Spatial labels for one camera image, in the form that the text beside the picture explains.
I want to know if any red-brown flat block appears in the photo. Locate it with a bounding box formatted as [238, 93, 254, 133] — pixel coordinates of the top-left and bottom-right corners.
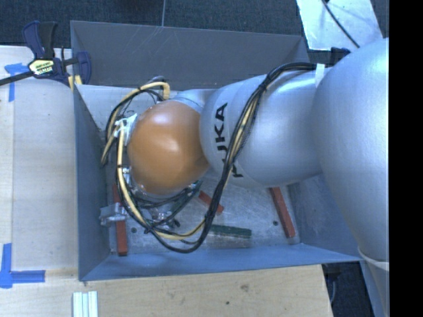
[268, 186, 297, 239]
[111, 182, 130, 257]
[197, 190, 225, 215]

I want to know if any dark green flat block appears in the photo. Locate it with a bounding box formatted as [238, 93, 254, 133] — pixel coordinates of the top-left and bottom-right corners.
[209, 224, 253, 240]

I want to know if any grey metal bin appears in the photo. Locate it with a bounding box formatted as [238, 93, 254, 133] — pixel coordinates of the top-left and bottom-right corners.
[69, 20, 365, 282]

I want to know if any pale wood flat board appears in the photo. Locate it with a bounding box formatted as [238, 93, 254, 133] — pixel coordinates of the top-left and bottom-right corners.
[12, 77, 80, 272]

